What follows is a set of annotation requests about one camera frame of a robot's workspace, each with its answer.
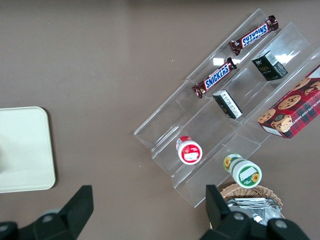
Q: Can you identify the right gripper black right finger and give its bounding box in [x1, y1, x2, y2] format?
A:
[199, 184, 310, 240]

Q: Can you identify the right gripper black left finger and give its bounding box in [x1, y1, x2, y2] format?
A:
[0, 184, 95, 240]

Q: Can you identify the light wicker basket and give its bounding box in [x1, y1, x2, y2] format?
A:
[220, 183, 286, 230]

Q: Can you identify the beige plastic tray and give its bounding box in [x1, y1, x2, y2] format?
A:
[0, 106, 56, 194]

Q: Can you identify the silver foil packet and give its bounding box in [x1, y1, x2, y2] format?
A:
[223, 197, 284, 227]

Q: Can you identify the green sunflower yogurt cup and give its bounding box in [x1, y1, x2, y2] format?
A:
[222, 153, 263, 189]

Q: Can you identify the red lid yogurt cup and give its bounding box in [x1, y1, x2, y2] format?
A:
[175, 135, 204, 166]

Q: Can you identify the clear acrylic stepped display stand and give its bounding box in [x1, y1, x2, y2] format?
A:
[133, 77, 261, 209]
[186, 8, 320, 151]

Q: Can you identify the small black carton box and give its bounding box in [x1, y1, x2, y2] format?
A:
[212, 90, 244, 120]
[250, 50, 289, 82]

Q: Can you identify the red chocolate chip cookie box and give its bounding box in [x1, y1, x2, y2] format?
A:
[257, 64, 320, 139]

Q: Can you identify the Snickers chocolate bar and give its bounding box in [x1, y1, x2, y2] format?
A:
[191, 57, 238, 100]
[229, 15, 279, 57]

